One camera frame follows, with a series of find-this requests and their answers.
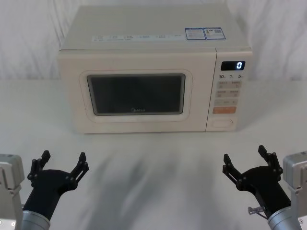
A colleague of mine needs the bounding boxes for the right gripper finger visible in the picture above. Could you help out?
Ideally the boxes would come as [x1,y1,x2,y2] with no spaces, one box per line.
[222,153,248,192]
[257,144,284,183]

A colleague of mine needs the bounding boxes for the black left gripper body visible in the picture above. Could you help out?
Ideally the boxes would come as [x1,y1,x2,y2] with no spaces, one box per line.
[22,169,78,220]

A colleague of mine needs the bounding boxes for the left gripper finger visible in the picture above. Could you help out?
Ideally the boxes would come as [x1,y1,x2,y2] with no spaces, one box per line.
[62,151,90,190]
[27,149,51,187]

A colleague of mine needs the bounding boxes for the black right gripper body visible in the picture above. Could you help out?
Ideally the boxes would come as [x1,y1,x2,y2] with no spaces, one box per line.
[236,165,293,218]

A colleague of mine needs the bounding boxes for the white table cloth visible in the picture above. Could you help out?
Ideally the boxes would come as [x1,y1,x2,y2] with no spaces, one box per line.
[0,78,307,230]

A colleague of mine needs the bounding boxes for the oven control panel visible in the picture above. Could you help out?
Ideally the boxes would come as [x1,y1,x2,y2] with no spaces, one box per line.
[205,47,254,132]

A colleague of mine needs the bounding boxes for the cream microwave oven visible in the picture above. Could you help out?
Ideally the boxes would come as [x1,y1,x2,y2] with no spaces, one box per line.
[57,5,254,134]

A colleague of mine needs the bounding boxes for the white curtain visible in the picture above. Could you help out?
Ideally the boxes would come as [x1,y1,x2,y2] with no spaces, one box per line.
[0,0,307,82]

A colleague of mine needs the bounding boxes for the thin cable with silver plug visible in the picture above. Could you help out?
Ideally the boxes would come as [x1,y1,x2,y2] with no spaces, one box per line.
[248,206,270,220]

